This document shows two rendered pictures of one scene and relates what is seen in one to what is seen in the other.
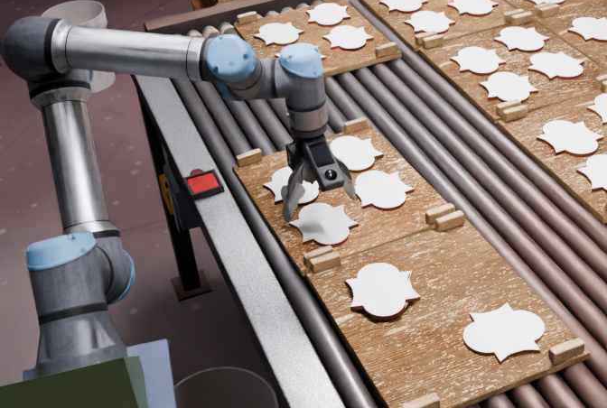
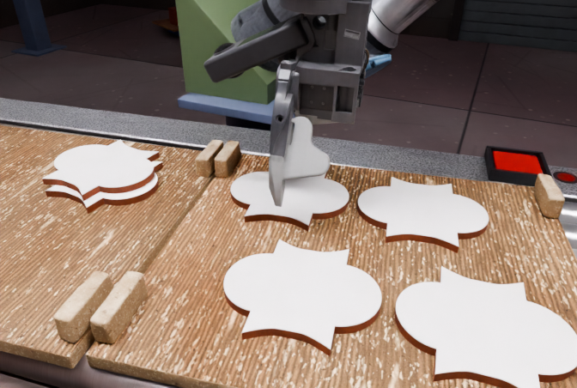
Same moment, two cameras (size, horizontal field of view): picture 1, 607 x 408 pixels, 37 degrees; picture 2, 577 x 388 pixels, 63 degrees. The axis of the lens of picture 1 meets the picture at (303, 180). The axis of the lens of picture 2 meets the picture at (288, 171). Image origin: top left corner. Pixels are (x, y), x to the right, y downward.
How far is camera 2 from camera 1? 1.92 m
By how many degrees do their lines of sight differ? 95
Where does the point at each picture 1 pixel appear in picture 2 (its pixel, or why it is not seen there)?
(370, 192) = (302, 267)
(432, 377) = not seen: outside the picture
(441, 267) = (47, 243)
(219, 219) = (420, 158)
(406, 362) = (17, 150)
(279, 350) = (168, 124)
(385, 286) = (99, 167)
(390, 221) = (209, 257)
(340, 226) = (261, 198)
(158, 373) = (257, 108)
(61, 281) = not seen: outside the picture
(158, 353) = not seen: hidden behind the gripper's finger
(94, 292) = not seen: outside the picture
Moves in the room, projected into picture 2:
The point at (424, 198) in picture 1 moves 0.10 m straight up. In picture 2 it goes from (203, 342) to (191, 245)
